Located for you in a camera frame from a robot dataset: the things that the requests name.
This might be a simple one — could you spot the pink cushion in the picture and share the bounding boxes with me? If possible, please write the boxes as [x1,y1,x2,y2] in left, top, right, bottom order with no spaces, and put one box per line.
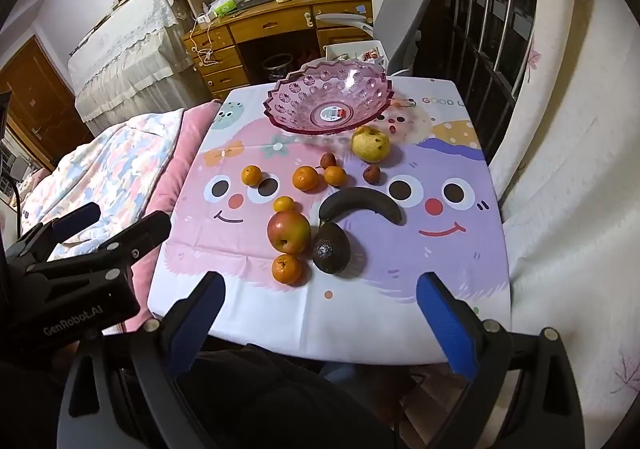
[122,100,221,332]

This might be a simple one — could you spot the pink glass fruit bowl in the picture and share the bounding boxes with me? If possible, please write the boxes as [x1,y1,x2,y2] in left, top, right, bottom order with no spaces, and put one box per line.
[264,60,394,136]

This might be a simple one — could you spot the small yellow-orange kumquat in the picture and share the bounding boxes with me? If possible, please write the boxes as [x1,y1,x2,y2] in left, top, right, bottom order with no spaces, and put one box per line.
[272,195,296,213]

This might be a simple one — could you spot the floral quilt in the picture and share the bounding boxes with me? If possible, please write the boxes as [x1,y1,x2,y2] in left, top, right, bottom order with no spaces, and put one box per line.
[22,109,184,261]

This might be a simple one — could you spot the black waste bin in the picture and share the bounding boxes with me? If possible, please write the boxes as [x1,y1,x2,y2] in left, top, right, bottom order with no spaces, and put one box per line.
[262,52,295,82]

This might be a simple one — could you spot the yellow pear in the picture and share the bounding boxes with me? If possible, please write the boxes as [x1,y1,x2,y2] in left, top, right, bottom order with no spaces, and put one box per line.
[350,126,390,164]

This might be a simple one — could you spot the red apple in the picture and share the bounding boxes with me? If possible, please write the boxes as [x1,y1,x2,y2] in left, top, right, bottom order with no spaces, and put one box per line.
[267,210,311,255]

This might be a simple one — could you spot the blackened banana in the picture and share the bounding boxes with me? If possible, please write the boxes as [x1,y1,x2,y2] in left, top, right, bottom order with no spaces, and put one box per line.
[318,187,402,225]

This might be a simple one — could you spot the white lace cover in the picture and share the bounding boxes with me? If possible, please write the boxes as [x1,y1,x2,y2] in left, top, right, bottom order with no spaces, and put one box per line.
[67,0,210,136]

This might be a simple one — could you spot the orange tangerine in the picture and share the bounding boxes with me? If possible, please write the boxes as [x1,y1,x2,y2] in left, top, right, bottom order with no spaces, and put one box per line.
[271,254,304,285]

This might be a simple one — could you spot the large tangerine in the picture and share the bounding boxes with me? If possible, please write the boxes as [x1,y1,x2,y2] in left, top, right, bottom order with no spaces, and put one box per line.
[292,166,319,192]

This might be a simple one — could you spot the black cable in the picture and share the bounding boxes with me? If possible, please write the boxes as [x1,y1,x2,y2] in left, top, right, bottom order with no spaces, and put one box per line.
[4,172,24,240]

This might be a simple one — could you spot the metal window grille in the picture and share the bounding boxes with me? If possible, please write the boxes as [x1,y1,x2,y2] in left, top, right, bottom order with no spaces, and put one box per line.
[413,0,537,158]

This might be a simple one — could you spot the white floral curtain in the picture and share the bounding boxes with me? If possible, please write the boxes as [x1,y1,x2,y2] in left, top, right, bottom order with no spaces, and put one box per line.
[490,0,639,448]

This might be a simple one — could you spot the grey office chair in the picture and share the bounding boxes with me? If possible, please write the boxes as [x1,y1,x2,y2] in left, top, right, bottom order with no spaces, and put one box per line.
[314,0,431,74]

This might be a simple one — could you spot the red lychee with stem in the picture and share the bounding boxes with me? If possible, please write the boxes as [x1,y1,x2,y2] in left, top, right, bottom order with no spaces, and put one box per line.
[320,152,337,169]

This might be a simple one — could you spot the wooden door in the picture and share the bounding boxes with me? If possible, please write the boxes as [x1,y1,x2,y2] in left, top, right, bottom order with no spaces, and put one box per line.
[1,37,93,165]

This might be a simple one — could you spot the dark avocado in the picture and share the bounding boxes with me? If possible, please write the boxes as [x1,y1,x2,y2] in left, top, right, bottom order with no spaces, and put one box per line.
[311,222,352,275]

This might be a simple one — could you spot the wooden desk with drawers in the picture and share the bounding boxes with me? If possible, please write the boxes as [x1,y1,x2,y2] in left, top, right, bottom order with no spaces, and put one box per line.
[182,0,373,100]

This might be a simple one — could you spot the cartoon printed tablecloth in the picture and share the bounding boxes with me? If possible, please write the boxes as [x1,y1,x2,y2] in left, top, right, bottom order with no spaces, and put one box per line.
[148,77,511,365]

